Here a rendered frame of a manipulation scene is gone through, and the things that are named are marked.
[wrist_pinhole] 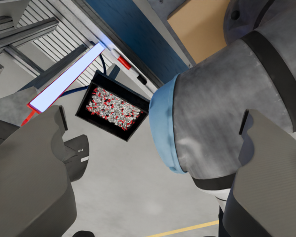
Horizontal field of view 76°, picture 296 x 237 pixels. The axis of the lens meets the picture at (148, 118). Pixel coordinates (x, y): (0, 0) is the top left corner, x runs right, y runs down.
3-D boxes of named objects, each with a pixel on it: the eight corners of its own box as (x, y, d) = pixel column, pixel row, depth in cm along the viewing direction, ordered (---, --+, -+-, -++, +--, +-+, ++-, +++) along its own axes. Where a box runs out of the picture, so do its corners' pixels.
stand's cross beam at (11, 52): (7, 49, 92) (1, 51, 89) (11, 43, 90) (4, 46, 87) (42, 76, 99) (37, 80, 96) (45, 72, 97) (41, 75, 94)
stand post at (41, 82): (79, 49, 144) (-16, 122, 70) (86, 40, 139) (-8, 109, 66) (84, 53, 145) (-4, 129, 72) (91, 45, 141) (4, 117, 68)
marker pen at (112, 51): (109, 52, 54) (144, 86, 59) (112, 49, 53) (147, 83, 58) (110, 51, 55) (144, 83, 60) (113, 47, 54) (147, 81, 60)
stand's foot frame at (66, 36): (22, 26, 138) (14, 28, 131) (52, -29, 116) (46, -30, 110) (90, 85, 161) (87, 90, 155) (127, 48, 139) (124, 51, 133)
